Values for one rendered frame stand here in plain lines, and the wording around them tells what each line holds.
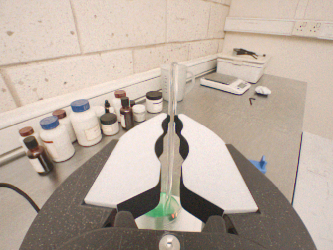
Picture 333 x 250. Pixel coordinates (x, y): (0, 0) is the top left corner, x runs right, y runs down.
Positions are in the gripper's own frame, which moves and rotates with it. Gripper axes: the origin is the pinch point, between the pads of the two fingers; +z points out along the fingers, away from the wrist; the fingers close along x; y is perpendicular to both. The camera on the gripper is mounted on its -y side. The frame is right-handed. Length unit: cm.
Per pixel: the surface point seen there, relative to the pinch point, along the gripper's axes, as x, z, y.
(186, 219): 2.6, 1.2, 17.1
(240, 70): 44, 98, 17
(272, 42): 73, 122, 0
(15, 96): -45, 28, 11
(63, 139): -27.4, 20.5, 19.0
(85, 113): -23.8, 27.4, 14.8
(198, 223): 4.7, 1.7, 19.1
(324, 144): 52, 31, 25
